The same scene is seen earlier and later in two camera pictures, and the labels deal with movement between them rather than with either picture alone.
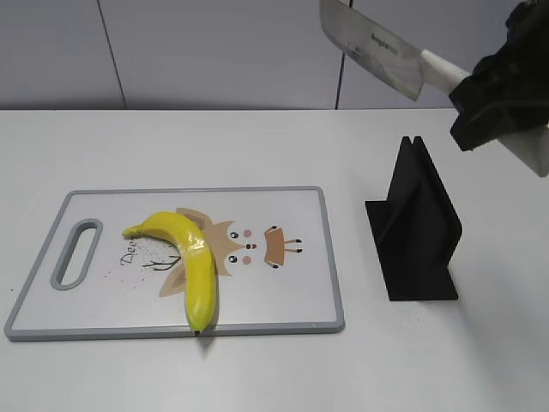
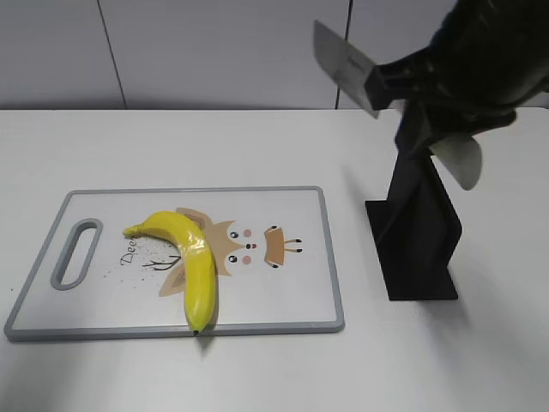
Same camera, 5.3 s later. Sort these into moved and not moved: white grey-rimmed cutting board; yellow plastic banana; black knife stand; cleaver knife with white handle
Moved: cleaver knife with white handle
Not moved: yellow plastic banana; white grey-rimmed cutting board; black knife stand
